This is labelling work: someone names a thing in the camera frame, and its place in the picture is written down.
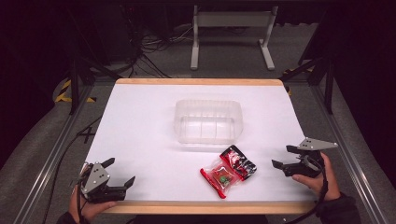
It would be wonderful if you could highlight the aluminium rail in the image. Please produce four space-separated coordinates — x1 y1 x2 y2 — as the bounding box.
12 83 96 224
310 83 390 224

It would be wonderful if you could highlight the person's left hand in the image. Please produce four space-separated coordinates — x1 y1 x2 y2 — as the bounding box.
68 186 119 224

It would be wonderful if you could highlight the black metal stand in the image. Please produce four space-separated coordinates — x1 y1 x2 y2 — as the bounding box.
279 8 336 115
64 8 123 116

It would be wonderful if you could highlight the red and black snack packet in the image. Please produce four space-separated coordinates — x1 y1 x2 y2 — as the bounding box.
219 144 258 182

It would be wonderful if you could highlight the clear red-edged candy packet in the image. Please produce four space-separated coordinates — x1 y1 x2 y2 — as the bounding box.
199 158 246 200

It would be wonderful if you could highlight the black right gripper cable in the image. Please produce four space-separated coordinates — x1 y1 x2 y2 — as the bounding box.
283 152 331 224

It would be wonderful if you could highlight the clear plastic container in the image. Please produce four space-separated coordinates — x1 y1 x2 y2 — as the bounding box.
173 98 244 147

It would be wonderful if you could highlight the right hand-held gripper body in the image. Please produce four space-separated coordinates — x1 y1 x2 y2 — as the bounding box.
281 136 339 179

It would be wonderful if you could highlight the yellow and black hazard tape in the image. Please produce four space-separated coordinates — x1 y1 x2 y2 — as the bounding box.
53 78 97 105

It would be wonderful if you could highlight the white metal stand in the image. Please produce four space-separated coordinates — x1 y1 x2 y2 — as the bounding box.
190 5 279 72

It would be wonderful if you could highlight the black tape cross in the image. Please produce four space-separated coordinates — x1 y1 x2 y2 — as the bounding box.
77 126 96 145

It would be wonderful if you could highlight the person's right hand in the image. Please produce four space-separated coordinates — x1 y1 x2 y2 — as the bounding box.
291 151 343 202

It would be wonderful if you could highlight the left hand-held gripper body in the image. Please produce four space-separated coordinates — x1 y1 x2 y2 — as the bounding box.
79 161 128 204

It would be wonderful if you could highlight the tangle of floor cables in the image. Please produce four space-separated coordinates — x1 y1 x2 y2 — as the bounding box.
122 6 195 79

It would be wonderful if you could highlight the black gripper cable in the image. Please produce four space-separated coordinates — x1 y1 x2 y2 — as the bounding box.
40 115 103 224
283 152 331 224

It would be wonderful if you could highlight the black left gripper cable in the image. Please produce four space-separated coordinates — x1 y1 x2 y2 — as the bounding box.
40 115 103 224

